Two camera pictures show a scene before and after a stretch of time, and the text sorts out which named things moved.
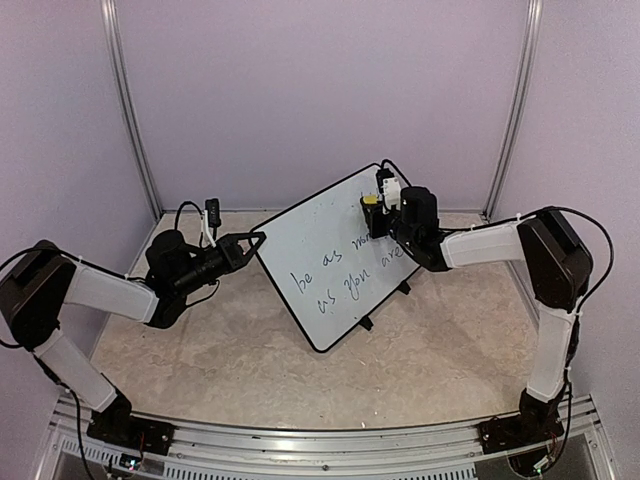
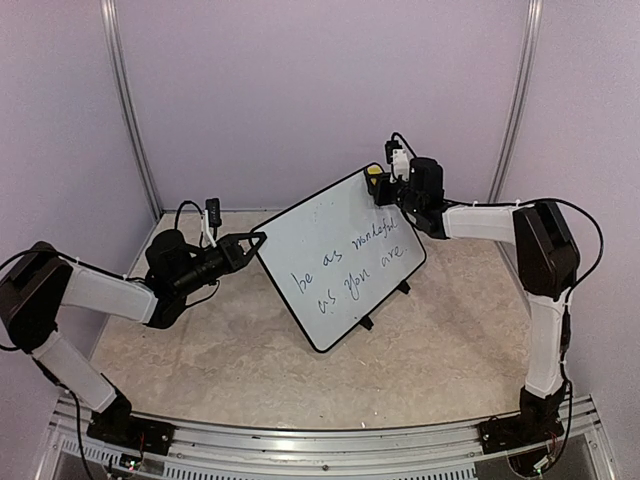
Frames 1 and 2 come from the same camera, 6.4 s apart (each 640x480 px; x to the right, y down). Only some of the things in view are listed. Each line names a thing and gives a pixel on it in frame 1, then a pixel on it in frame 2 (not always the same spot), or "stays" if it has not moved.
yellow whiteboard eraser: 370,199 to 374,169
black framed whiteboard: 331,273 stays
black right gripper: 373,220 to 380,194
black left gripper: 232,250 stays
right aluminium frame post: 533,25 stays
